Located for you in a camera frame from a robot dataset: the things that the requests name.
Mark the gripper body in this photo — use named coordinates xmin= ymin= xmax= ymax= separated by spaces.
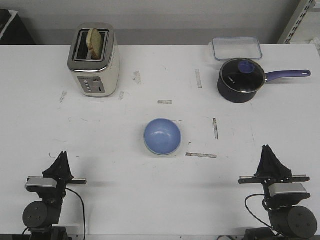
xmin=238 ymin=174 xmax=310 ymax=185
xmin=27 ymin=176 xmax=87 ymax=186

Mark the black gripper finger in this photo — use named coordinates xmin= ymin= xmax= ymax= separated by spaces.
xmin=254 ymin=145 xmax=268 ymax=177
xmin=266 ymin=145 xmax=293 ymax=177

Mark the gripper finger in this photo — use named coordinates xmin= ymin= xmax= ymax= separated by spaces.
xmin=42 ymin=151 xmax=65 ymax=178
xmin=64 ymin=151 xmax=74 ymax=179

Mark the blue bowl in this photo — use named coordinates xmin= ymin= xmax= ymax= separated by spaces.
xmin=143 ymin=118 xmax=182 ymax=145

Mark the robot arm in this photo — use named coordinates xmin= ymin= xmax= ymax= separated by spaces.
xmin=22 ymin=145 xmax=293 ymax=240
xmin=238 ymin=145 xmax=318 ymax=240

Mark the dark blue saucepan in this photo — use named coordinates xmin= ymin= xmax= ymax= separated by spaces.
xmin=217 ymin=58 xmax=311 ymax=104

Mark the glass pot lid blue knob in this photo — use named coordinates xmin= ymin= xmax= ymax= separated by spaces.
xmin=220 ymin=58 xmax=266 ymax=93

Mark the cream toaster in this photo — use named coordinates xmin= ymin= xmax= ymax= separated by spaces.
xmin=67 ymin=22 xmax=121 ymax=98

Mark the clear plastic food container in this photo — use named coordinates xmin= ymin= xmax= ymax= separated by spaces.
xmin=212 ymin=36 xmax=263 ymax=61

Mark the bread slice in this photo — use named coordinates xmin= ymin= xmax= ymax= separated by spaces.
xmin=86 ymin=28 xmax=103 ymax=60

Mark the black box in corner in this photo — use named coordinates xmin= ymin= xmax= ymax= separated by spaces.
xmin=0 ymin=9 xmax=36 ymax=45

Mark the white slotted shelf rack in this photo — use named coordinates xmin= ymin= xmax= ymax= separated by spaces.
xmin=277 ymin=0 xmax=320 ymax=45

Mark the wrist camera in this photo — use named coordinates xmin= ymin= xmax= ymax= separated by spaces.
xmin=25 ymin=177 xmax=58 ymax=193
xmin=268 ymin=182 xmax=307 ymax=197

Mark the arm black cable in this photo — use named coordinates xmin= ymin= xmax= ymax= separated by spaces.
xmin=65 ymin=187 xmax=87 ymax=238
xmin=216 ymin=194 xmax=278 ymax=240

